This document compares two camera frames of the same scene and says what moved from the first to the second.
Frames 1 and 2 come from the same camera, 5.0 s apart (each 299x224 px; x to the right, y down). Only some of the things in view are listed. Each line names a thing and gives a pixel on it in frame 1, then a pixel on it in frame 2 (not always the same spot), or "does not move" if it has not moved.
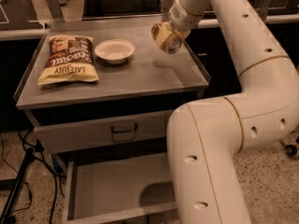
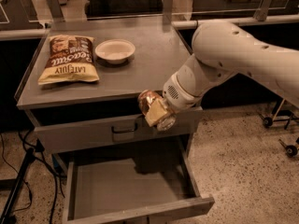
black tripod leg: x=29 y=159 does not move
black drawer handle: x=124 y=131 does not move
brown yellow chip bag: x=69 y=60 does not move
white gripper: x=179 y=17 → x=175 y=94
